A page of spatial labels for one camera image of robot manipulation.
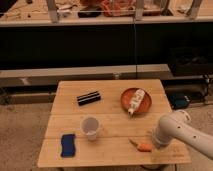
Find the orange pepper with green stem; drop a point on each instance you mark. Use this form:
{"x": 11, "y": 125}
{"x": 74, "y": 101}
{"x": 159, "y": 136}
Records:
{"x": 142, "y": 147}

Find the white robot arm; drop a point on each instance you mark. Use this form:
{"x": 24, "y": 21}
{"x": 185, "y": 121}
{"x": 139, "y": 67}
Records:
{"x": 175, "y": 125}

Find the white ceramic cup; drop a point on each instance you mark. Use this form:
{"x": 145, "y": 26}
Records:
{"x": 89, "y": 127}

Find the black rectangular box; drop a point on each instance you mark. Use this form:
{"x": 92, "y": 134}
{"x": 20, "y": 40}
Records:
{"x": 88, "y": 98}

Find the orange round plate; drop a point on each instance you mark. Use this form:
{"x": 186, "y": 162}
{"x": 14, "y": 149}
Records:
{"x": 128, "y": 94}

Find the white squeeze bottle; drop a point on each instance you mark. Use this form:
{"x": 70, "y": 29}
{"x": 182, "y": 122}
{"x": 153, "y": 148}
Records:
{"x": 136, "y": 101}

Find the wooden table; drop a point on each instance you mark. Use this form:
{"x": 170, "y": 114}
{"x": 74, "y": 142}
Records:
{"x": 112, "y": 146}

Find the blue bag on floor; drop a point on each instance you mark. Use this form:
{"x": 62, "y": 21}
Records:
{"x": 179, "y": 101}

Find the blue sponge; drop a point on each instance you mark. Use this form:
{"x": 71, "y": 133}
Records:
{"x": 68, "y": 145}

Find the long metal shelf rail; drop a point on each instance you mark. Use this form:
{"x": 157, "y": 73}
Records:
{"x": 51, "y": 76}

